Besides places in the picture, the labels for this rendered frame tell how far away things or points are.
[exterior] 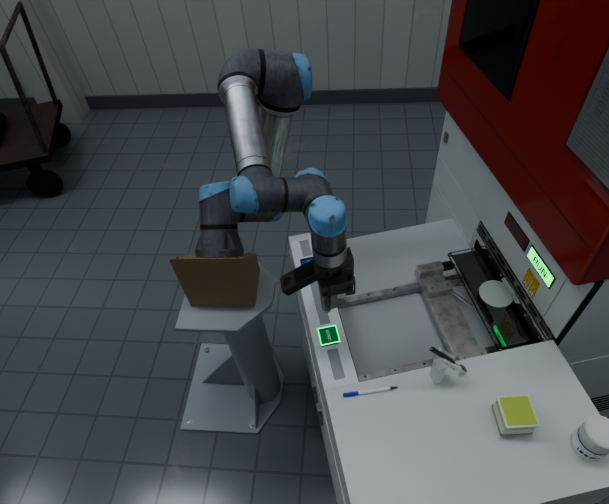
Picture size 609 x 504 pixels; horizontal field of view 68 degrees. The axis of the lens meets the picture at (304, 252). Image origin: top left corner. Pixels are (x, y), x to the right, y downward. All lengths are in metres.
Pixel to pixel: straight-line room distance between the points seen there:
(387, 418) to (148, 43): 3.40
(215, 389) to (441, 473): 1.40
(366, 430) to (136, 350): 1.65
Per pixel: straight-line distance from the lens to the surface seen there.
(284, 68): 1.22
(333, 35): 3.69
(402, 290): 1.53
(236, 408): 2.27
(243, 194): 0.93
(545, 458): 1.25
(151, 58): 4.06
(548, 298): 1.36
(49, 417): 2.63
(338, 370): 1.25
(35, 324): 2.98
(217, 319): 1.54
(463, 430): 1.22
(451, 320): 1.45
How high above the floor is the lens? 2.09
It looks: 50 degrees down
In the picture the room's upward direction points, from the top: 6 degrees counter-clockwise
